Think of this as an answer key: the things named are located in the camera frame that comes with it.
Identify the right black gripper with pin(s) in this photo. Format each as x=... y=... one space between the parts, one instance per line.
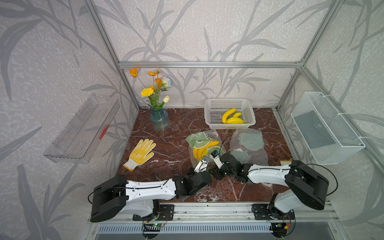
x=215 y=173

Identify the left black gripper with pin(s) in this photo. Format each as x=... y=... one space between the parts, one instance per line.
x=190 y=175

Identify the zip-top bag with bananas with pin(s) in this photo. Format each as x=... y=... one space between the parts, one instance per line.
x=203 y=144

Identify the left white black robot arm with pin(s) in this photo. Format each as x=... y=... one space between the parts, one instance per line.
x=142 y=198

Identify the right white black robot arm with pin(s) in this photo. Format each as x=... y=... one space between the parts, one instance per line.
x=306 y=186

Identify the bananas in left bag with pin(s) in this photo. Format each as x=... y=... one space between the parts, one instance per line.
x=198 y=153

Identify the left circuit board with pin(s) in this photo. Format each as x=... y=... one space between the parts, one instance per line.
x=153 y=227

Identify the circuit board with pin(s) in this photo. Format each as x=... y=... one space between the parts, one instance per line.
x=153 y=227
x=279 y=230

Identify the white work glove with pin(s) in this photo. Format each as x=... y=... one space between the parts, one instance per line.
x=285 y=163

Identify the yellow work glove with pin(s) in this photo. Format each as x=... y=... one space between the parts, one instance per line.
x=141 y=154

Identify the white plastic basket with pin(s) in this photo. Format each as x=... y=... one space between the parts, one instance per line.
x=215 y=108

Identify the blue glass vase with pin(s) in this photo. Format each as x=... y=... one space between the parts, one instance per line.
x=160 y=120

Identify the right circuit board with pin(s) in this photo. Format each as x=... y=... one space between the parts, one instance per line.
x=279 y=230

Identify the artificial flower bouquet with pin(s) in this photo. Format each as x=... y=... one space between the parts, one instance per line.
x=153 y=92

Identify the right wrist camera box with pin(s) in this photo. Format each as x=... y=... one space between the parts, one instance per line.
x=216 y=157

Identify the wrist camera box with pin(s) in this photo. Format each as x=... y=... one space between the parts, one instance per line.
x=202 y=165
x=216 y=157

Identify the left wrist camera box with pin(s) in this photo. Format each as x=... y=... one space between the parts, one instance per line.
x=202 y=165

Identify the aluminium front rail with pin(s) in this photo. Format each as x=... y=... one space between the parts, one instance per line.
x=241 y=212

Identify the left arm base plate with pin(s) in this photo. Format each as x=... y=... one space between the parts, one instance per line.
x=164 y=212

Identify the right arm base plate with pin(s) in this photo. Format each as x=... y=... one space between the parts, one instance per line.
x=263 y=212

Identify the white wire mesh basket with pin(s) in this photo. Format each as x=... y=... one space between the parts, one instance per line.
x=329 y=137

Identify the clear acrylic wall shelf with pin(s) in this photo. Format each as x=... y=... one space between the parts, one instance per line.
x=78 y=141

